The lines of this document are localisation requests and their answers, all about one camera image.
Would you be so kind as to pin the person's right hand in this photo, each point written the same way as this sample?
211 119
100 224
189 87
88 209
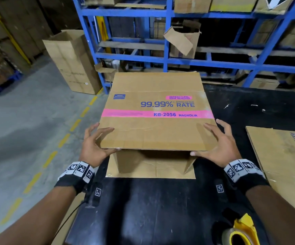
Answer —
226 150

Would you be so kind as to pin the person's left hand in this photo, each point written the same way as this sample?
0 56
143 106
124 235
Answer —
91 150

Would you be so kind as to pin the pink-striped cardboard box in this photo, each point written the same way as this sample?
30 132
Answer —
157 130

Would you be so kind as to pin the yellow tape dispenser with tape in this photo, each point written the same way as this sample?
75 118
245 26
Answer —
244 227

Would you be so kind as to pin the person's left forearm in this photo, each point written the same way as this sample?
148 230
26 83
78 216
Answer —
35 221

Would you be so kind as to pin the person's right forearm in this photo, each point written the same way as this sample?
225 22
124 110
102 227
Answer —
282 216

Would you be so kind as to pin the wide brown cardboard box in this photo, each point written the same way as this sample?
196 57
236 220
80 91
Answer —
262 84

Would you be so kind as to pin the small box low shelf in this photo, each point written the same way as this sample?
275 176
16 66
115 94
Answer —
106 71

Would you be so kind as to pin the scrap cardboard sheet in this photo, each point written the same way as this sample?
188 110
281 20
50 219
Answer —
66 233

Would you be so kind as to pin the tall brown cardboard box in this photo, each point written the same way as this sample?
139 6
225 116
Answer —
73 63

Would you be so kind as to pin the torn box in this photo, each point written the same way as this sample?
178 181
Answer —
185 45

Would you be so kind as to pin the cardboard box with yellow band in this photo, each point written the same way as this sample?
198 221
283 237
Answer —
234 3

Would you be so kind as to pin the cardboard box with red print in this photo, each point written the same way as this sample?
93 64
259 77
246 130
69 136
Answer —
193 6

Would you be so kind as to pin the plain shelf cardboard box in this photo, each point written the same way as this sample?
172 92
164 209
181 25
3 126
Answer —
101 0

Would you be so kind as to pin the left wristband with marker tags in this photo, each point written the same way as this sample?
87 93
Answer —
73 176

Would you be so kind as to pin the wristband with marker tags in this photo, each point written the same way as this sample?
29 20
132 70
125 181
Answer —
247 176
73 176

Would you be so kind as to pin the right wristband with marker tags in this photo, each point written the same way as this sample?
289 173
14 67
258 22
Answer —
247 176

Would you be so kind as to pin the blue pallet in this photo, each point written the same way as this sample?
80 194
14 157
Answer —
12 78

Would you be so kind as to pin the wooden shelf plank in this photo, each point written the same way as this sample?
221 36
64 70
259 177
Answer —
137 45

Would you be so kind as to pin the blue metal storage rack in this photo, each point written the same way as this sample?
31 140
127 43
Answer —
137 12

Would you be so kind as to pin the stack of warehouse boxes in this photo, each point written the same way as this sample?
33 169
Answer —
22 20

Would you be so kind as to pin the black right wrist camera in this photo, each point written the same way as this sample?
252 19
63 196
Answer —
220 188

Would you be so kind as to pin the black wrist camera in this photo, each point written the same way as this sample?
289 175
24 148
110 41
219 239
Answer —
97 192
220 188

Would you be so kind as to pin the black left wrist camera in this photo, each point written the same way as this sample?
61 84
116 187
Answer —
97 192

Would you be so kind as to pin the yellow steel post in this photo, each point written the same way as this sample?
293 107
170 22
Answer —
9 35

